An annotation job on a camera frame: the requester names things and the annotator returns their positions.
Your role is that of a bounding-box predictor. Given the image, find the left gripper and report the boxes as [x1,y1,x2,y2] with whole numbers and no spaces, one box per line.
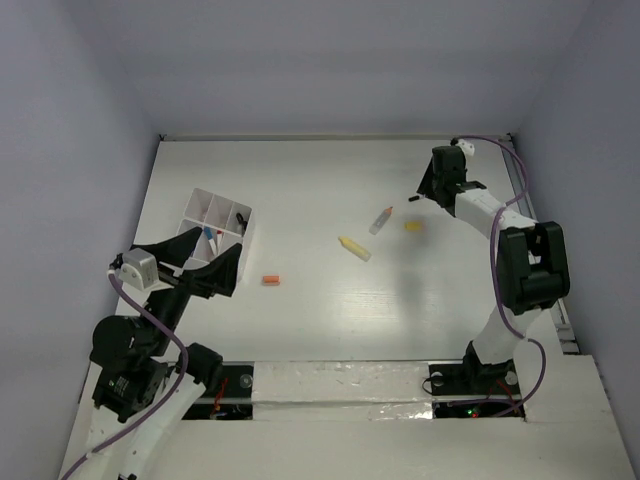
[138,224,244,351]

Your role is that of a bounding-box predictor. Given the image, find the blue capped white marker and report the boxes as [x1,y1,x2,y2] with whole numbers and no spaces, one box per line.
[203,227,217,256]

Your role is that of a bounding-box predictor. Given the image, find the yellow eraser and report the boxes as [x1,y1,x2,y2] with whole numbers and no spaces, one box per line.
[404,221,423,232]

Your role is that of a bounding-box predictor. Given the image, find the grey pencil shaped case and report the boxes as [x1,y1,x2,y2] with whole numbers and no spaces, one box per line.
[369,207,393,235]

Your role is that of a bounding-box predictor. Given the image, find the black scissors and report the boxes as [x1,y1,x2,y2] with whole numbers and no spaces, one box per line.
[235,212,248,235]

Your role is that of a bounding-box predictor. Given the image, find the yellow glue tube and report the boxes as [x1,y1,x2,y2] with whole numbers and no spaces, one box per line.
[338,236,371,262]

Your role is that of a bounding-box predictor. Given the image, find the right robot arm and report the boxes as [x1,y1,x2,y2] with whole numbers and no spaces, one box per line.
[417,140,570,396]

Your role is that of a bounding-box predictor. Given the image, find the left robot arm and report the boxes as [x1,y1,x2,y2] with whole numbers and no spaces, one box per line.
[62,227,242,479]

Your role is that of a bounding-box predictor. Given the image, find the white divided organizer tray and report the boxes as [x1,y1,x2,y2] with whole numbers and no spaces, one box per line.
[177,188,255,282]

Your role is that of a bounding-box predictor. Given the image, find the orange eraser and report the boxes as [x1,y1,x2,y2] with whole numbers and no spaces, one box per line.
[262,275,281,286]

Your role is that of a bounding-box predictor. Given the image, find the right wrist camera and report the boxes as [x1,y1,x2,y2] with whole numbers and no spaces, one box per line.
[450,138,475,157]

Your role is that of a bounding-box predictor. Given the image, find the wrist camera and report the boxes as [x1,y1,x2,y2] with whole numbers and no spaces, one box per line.
[450,138,475,157]
[110,248,160,292]

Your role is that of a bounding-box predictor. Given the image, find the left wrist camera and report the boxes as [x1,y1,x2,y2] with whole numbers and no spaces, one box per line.
[110,248,160,292]

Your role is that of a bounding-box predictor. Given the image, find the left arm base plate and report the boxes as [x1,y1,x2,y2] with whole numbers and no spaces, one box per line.
[183,362,254,421]

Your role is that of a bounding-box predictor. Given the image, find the aluminium rail right side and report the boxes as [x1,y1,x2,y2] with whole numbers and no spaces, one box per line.
[499,133,581,356]

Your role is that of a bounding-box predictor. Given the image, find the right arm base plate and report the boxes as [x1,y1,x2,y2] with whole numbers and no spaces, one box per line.
[421,361,525,419]

